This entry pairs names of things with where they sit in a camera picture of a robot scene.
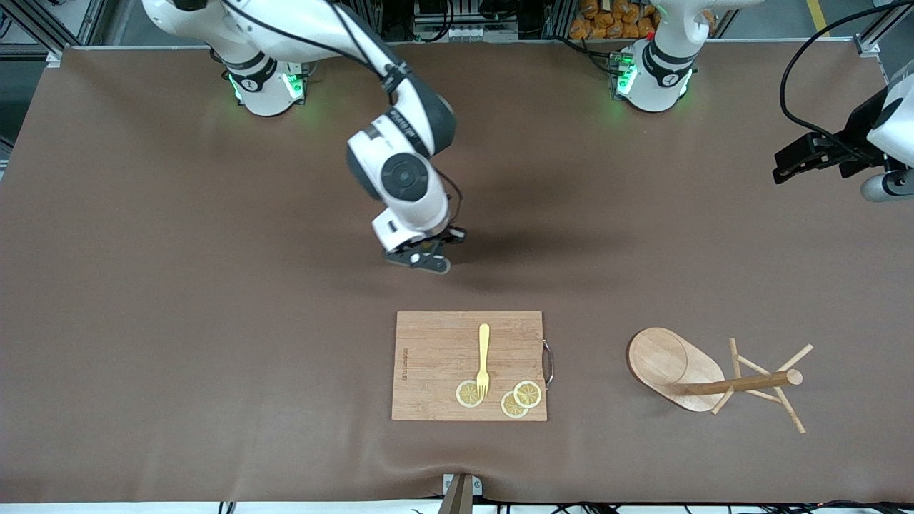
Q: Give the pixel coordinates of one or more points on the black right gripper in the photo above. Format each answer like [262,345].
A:
[448,236]

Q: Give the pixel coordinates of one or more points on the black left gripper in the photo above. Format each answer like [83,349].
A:
[856,140]

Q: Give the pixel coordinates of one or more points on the wooden cup rack tree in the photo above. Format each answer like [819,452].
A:
[664,360]

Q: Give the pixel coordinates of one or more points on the yellow plastic fork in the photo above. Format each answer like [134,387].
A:
[484,350]

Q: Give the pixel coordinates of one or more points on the bamboo cutting board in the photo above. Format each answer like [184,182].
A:
[435,357]

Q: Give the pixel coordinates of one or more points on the lemon slice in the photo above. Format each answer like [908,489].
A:
[510,408]
[465,394]
[528,394]

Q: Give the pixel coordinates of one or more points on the white socket strip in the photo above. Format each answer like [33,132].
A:
[471,32]

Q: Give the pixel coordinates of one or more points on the pile of orange items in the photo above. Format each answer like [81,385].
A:
[607,25]

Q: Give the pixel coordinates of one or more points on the brown table cover sheet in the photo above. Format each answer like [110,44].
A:
[214,285]

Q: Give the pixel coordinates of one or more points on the aluminium frame post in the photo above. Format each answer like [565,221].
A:
[39,28]
[875,39]

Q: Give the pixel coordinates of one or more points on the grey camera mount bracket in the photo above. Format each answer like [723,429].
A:
[459,500]

